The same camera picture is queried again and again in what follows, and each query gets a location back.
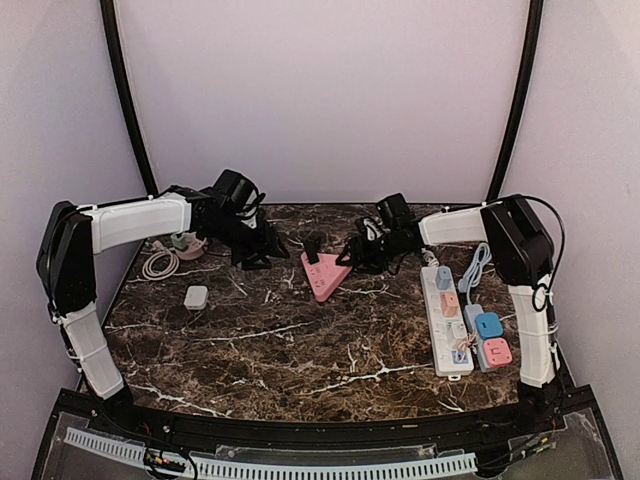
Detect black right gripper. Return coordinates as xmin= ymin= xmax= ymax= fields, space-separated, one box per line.
xmin=337 ymin=231 xmax=410 ymax=274

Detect pink triangular power strip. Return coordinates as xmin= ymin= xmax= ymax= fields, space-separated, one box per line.
xmin=300 ymin=252 xmax=352 ymax=303

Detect blue square adapter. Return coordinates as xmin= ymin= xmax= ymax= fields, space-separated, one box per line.
xmin=475 ymin=312 xmax=504 ymax=340

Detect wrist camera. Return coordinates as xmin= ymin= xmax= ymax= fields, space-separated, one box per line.
xmin=213 ymin=169 xmax=266 ymax=213
xmin=376 ymin=193 xmax=416 ymax=230

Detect pink charger block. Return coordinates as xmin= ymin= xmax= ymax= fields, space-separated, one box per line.
xmin=440 ymin=292 xmax=460 ymax=318

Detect white charger with cable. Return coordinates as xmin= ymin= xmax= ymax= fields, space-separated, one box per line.
xmin=448 ymin=321 xmax=475 ymax=359

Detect green charger plug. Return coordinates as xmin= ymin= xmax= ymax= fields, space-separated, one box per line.
xmin=171 ymin=232 xmax=189 ymax=251

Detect long white power strip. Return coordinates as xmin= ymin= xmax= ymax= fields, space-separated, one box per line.
xmin=420 ymin=266 xmax=474 ymax=381

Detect beige coiled cord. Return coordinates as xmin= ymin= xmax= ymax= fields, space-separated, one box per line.
xmin=142 ymin=241 xmax=180 ymax=281

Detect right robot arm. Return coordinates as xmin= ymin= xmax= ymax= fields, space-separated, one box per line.
xmin=335 ymin=194 xmax=560 ymax=388

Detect white slotted cable duct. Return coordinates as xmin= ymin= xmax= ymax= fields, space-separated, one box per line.
xmin=64 ymin=427 xmax=477 ymax=479

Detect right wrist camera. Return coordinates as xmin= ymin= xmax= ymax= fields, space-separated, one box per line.
xmin=376 ymin=193 xmax=416 ymax=230

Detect light blue coiled cable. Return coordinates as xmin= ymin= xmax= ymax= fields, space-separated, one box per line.
xmin=458 ymin=242 xmax=494 ymax=304

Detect round pink power socket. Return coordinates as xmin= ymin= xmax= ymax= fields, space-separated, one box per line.
xmin=173 ymin=233 xmax=207 ymax=261

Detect grey-blue short power strip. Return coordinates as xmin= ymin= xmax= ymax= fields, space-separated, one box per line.
xmin=463 ymin=304 xmax=498 ymax=373

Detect blue charger block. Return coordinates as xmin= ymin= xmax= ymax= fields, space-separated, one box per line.
xmin=435 ymin=266 xmax=453 ymax=291

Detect black front frame rail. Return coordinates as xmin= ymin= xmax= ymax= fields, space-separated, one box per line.
xmin=53 ymin=386 xmax=595 ymax=452

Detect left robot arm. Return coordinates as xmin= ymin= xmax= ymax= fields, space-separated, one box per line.
xmin=36 ymin=186 xmax=289 ymax=436

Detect black power adapter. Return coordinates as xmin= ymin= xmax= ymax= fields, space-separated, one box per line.
xmin=303 ymin=236 xmax=321 ymax=265

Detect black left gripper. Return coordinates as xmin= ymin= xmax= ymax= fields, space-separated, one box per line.
xmin=204 ymin=213 xmax=290 ymax=270

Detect pink square adapter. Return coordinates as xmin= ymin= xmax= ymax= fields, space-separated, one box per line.
xmin=483 ymin=337 xmax=513 ymax=369

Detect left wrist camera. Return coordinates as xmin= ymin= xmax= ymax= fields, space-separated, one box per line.
xmin=213 ymin=169 xmax=266 ymax=213

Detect white square plug adapter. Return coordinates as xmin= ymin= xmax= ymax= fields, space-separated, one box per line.
xmin=183 ymin=285 xmax=209 ymax=311

